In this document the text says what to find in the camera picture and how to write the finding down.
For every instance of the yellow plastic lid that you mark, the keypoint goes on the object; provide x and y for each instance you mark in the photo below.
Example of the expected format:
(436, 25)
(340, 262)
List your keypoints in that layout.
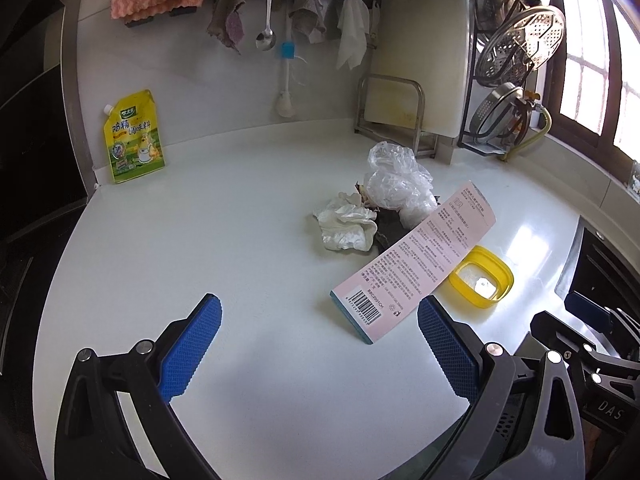
(457, 281)

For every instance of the light grey cloth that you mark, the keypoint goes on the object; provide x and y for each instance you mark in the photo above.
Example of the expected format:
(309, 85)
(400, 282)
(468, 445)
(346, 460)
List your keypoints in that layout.
(316, 35)

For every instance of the black kitchen appliance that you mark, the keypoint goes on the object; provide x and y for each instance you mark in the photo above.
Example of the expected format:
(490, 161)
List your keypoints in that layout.
(30, 160)

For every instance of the white tissue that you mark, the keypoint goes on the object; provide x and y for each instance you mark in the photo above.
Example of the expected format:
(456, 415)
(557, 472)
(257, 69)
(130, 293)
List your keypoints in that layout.
(345, 225)

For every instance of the dark grey towel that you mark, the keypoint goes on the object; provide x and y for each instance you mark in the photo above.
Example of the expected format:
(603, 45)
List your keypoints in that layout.
(390, 232)

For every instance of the black lid rack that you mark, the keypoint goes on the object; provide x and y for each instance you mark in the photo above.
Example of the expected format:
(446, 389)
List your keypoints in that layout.
(480, 146)

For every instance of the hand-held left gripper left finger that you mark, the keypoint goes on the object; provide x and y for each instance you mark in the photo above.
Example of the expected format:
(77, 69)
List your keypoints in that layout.
(192, 345)

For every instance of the blue white bottle brush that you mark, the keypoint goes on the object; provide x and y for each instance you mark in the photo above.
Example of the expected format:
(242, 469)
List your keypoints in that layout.
(286, 51)

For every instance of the perforated steel steamer plate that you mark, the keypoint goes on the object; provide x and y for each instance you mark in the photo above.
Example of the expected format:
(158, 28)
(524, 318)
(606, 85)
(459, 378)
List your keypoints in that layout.
(520, 45)

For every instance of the steel sink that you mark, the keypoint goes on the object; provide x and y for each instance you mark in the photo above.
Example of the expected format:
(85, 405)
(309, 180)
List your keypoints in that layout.
(600, 260)

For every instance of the metal spoon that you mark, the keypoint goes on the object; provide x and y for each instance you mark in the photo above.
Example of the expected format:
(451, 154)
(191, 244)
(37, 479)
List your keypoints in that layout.
(265, 40)

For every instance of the yellow seasoning pouch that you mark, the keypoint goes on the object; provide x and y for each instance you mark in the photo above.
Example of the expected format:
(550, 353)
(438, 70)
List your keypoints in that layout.
(135, 140)

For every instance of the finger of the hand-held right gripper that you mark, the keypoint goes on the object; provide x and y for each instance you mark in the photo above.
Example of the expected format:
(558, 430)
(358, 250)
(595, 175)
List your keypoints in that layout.
(590, 310)
(555, 332)

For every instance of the white cutting board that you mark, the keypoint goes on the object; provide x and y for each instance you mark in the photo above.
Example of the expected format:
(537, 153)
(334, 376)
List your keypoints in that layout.
(425, 50)

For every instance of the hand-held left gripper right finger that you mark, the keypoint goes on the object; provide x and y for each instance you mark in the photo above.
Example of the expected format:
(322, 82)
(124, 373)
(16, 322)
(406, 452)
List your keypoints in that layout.
(445, 345)

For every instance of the window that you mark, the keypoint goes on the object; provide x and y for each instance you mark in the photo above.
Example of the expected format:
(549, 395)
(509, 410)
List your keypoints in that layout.
(585, 60)

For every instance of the metal cutting board rack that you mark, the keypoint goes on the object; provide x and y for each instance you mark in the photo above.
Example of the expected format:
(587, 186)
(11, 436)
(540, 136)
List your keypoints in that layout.
(400, 139)

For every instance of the pink paper box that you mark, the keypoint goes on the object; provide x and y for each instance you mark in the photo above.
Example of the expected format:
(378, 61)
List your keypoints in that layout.
(420, 260)

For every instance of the white cloth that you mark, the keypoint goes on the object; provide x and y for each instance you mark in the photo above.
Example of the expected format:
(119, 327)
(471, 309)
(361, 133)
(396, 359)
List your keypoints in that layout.
(350, 35)

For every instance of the grey purple dish cloth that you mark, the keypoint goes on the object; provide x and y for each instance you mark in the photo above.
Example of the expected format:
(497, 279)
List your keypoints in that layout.
(227, 20)

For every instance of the gas valve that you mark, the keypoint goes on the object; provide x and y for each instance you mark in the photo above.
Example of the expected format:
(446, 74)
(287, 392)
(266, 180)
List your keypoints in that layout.
(533, 98)

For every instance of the clear plastic bag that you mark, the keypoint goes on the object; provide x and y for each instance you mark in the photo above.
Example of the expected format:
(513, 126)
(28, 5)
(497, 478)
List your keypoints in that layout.
(395, 180)

